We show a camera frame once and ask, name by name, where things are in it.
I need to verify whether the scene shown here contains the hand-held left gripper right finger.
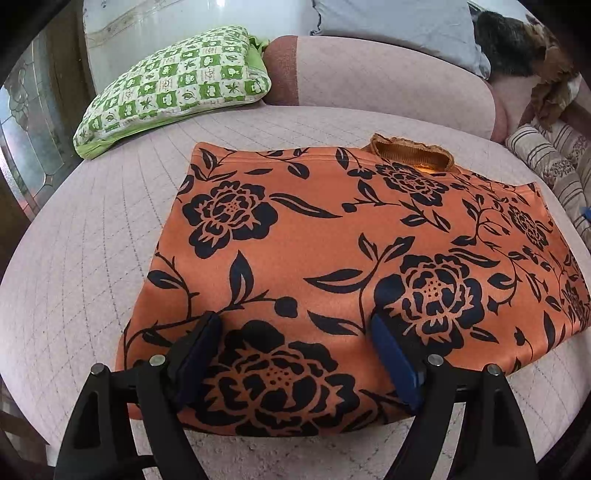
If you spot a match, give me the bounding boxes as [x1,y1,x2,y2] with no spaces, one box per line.
[370,313,539,480]

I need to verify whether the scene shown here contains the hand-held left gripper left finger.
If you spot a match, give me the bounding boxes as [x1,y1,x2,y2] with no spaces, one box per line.
[53,310,225,480]

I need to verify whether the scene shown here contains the orange floral shirt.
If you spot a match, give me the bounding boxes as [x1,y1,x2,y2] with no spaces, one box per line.
[115,133,591,437]

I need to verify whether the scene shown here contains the small striped cushion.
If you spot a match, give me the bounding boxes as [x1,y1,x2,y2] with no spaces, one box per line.
[505,124,580,190]

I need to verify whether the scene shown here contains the large striped cushion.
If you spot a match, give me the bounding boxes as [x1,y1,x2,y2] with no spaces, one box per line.
[533,117,591,236]

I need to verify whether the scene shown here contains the brown patterned cloth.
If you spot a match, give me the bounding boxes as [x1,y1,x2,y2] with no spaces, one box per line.
[524,16,583,130]

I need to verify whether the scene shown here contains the pink sofa backrest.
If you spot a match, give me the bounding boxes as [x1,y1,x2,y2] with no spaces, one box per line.
[489,74,591,139]

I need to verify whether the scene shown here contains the dark furry garment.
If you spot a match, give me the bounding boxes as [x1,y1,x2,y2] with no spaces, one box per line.
[473,10,550,77]

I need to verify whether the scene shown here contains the pink bolster cushion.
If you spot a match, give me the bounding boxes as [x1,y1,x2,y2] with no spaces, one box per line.
[262,36,509,141]

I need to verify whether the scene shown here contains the grey pillow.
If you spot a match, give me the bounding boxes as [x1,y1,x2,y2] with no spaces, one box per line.
[310,0,491,79]

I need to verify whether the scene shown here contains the green checked pillow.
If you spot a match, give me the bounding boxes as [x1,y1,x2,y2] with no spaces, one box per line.
[73,25,273,161]

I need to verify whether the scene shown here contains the stained glass door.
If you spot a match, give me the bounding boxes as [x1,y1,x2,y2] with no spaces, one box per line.
[0,28,93,222]

